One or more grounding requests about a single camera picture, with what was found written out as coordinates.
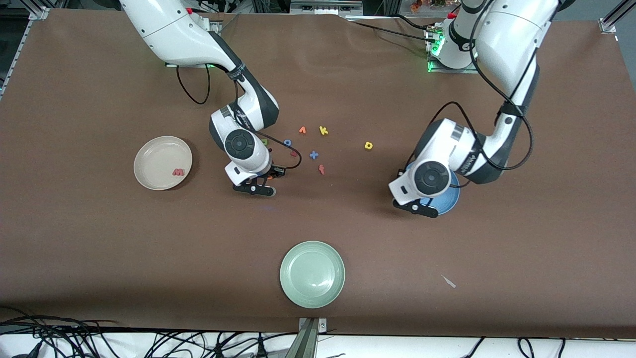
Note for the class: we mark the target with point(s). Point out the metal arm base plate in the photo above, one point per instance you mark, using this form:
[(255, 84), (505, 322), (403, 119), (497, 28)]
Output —
[(439, 71)]

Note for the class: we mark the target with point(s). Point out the metal corner bracket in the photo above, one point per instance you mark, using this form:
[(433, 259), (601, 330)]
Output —
[(322, 325)]

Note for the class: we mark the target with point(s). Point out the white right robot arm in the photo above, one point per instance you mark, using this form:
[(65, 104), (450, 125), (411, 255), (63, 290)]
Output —
[(174, 30)]

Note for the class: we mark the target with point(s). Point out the beige plate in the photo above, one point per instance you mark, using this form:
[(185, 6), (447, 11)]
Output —
[(159, 159)]

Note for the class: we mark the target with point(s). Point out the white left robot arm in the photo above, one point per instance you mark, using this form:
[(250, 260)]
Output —
[(512, 35)]

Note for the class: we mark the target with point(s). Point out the brown table cover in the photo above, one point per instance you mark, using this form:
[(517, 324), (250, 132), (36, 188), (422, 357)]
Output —
[(318, 223)]

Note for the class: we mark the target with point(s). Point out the pale green plate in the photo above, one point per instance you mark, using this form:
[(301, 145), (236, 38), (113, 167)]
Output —
[(312, 274)]

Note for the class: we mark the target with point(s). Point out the grey power strip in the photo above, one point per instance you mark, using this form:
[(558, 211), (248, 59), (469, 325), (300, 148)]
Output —
[(325, 6)]

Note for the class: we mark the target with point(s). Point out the aluminium frame profile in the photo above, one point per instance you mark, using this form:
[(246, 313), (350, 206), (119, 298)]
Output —
[(607, 25), (39, 13)]

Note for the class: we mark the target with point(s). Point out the small grey paper scrap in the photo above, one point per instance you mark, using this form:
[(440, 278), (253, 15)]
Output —
[(448, 282)]

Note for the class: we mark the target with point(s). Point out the aluminium extrusion beam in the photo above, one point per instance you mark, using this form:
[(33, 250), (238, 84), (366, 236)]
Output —
[(305, 343)]

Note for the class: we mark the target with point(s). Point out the blue plate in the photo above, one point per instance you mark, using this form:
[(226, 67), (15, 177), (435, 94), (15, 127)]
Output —
[(449, 201)]

